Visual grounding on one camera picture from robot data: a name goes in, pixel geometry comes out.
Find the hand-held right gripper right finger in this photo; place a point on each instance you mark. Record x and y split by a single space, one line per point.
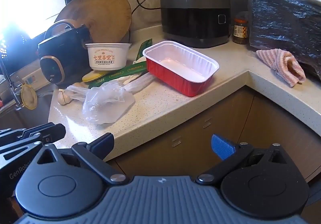
222 147

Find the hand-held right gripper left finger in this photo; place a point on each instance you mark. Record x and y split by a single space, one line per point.
104 142

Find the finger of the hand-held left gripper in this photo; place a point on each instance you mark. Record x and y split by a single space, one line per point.
50 131

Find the red foil tray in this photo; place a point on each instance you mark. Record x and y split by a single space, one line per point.
175 81

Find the steel sink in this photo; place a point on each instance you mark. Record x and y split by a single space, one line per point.
42 106

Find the clear plastic bag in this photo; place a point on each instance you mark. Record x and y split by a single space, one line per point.
105 106

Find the yellow mesh sink strainer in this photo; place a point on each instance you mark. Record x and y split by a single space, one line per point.
28 97

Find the metal faucet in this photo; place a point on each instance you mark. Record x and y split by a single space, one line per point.
10 86

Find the yellow round lid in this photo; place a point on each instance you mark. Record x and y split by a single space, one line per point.
91 77

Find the long green packet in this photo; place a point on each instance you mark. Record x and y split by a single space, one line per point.
125 71

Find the white paper bowl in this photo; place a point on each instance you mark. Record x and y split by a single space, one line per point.
107 57

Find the short green packet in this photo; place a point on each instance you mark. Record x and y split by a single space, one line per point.
143 48

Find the pink striped towel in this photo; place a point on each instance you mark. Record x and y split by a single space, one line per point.
278 61

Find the brown sauce jar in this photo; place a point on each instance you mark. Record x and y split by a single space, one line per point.
240 29

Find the round wooden cutting board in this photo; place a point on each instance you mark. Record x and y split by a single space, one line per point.
105 13

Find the grey rice cooker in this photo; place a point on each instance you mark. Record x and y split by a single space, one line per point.
193 20

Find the black plastic bag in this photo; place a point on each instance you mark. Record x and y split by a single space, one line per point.
283 20

